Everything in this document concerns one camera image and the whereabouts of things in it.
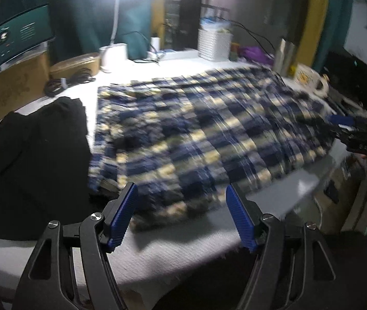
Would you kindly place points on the black folded garment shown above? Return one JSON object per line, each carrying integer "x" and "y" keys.
{"x": 44, "y": 159}

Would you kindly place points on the white charger plug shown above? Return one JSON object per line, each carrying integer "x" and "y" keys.
{"x": 155, "y": 44}

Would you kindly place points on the white perforated basket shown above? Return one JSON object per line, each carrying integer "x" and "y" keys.
{"x": 214, "y": 46}

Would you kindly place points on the white cartoon mug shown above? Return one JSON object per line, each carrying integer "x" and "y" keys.
{"x": 311, "y": 80}

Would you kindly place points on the teal curtain left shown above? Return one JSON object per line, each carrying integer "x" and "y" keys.
{"x": 80, "y": 26}

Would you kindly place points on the white textured table cloth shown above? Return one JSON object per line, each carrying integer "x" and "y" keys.
{"x": 168, "y": 251}

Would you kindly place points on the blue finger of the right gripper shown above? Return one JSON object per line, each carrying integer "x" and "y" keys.
{"x": 341, "y": 120}

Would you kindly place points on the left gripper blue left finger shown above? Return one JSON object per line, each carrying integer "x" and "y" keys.
{"x": 119, "y": 217}

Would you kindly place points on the blue yellow plaid pants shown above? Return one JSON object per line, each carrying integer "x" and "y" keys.
{"x": 182, "y": 140}

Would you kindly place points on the brown cardboard box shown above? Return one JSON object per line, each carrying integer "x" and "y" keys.
{"x": 23, "y": 83}

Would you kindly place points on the white power strip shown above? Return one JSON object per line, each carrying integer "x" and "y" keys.
{"x": 170, "y": 54}

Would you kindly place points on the purple plastic bag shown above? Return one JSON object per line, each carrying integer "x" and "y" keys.
{"x": 255, "y": 54}

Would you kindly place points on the tan oval lidded container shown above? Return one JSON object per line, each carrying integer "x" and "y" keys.
{"x": 88, "y": 62}

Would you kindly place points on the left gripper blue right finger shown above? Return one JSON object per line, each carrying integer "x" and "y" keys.
{"x": 246, "y": 216}

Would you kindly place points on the yellow teal curtain right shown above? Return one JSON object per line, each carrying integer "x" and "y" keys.
{"x": 325, "y": 30}

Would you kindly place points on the stainless steel tumbler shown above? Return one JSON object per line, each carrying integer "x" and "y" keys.
{"x": 284, "y": 57}

